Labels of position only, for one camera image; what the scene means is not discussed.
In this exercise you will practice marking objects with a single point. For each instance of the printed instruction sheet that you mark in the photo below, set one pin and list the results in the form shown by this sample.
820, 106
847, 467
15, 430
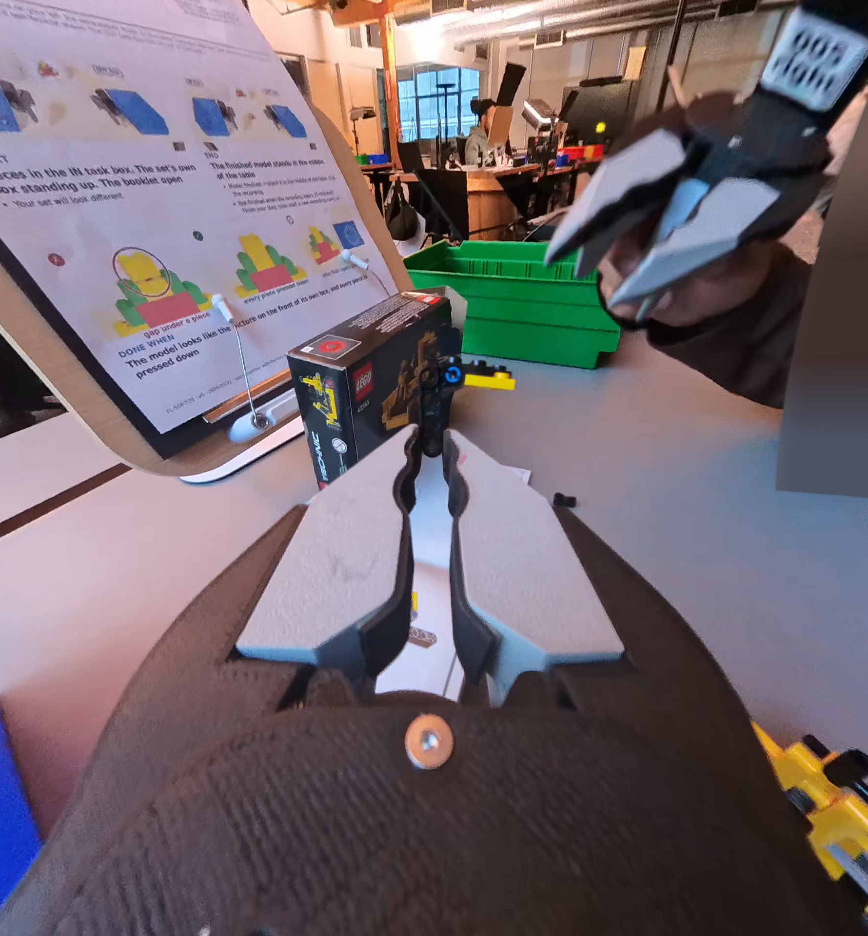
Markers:
149, 219

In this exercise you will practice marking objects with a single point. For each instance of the wooden pillar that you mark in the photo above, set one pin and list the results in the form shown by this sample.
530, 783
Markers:
390, 88

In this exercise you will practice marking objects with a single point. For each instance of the wooden display board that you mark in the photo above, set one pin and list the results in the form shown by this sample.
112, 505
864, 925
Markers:
39, 365

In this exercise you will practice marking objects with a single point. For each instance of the black and yellow lego assembly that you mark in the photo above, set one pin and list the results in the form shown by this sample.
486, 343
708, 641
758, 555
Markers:
434, 409

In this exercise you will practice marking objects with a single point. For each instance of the yellow lego model section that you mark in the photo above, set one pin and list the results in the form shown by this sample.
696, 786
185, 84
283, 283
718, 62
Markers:
836, 812

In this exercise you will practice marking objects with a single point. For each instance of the paned window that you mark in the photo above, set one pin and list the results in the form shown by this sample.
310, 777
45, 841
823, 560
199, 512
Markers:
434, 102

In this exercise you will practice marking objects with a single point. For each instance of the person's right hand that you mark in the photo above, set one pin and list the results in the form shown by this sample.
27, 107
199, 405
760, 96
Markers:
712, 303

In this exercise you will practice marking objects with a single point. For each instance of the dark lego set box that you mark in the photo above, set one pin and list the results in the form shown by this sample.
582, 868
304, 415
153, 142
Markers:
346, 387

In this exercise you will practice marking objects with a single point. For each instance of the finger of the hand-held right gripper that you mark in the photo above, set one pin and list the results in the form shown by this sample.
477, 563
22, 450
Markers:
624, 183
712, 227

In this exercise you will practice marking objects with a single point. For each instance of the green plastic bin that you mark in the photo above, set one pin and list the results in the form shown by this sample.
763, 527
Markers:
522, 322

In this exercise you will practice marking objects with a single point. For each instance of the wooden cabinet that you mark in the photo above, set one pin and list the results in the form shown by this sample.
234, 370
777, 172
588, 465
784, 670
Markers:
492, 205

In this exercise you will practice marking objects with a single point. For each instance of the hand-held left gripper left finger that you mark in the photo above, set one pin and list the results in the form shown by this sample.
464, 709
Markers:
331, 570

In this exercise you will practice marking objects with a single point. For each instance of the white instruction booklet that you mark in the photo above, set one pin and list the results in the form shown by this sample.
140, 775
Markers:
430, 526

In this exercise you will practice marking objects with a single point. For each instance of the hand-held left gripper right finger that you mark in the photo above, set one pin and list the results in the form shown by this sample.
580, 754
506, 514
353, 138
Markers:
529, 578

